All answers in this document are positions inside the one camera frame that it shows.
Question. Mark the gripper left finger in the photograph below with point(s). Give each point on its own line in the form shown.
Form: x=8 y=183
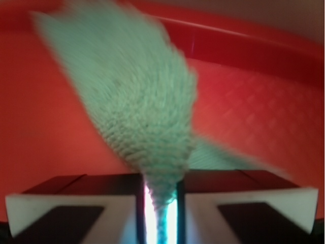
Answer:
x=79 y=209

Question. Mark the light blue cloth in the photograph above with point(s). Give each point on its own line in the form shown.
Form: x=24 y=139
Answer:
x=139 y=93

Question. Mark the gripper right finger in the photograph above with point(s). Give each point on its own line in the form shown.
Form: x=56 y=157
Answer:
x=244 y=206

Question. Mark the orange plastic tray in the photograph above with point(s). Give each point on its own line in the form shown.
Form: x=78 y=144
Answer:
x=261 y=94

